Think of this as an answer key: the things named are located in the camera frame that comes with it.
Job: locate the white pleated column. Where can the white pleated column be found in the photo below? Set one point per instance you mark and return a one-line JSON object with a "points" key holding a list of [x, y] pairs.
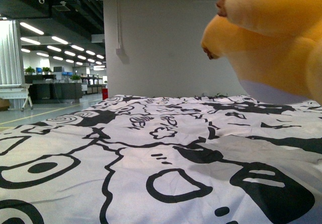
{"points": [[12, 68]]}

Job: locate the black and white cartoon duvet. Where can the black and white cartoon duvet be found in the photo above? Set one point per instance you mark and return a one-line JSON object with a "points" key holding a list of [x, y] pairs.
{"points": [[166, 160]]}

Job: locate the red fire extinguisher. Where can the red fire extinguisher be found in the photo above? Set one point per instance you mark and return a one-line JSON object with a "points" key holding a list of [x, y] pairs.
{"points": [[104, 93]]}

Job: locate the cardboard box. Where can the cardboard box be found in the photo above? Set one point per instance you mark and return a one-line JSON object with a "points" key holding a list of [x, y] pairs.
{"points": [[4, 104]]}

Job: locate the potted green plant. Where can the potted green plant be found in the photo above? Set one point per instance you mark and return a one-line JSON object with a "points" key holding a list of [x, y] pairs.
{"points": [[29, 71]]}

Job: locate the dark office counter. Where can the dark office counter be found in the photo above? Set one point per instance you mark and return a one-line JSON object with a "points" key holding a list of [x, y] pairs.
{"points": [[46, 89]]}

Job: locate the orange plush toy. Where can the orange plush toy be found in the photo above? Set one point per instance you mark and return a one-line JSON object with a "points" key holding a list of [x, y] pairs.
{"points": [[274, 47]]}

